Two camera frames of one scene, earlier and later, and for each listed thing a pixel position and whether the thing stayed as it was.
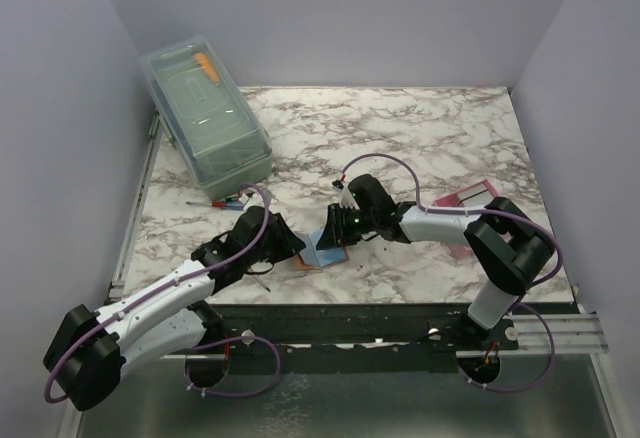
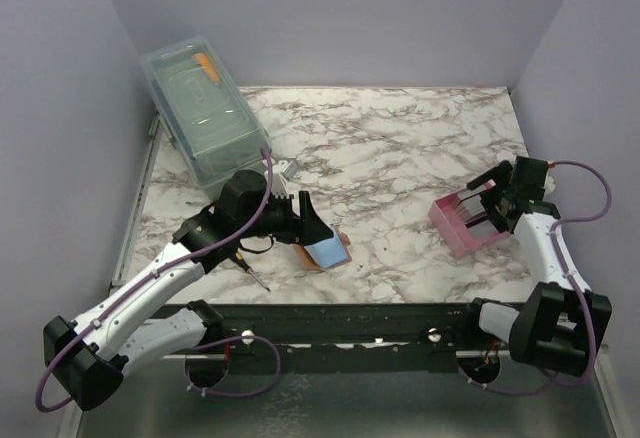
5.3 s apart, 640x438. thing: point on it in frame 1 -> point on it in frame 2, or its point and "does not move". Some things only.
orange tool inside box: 201,60 does not move
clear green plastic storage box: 205,116 does not move
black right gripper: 333,235 -> 500,175
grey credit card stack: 480,200 does not move
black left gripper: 289,243 -> 308,228
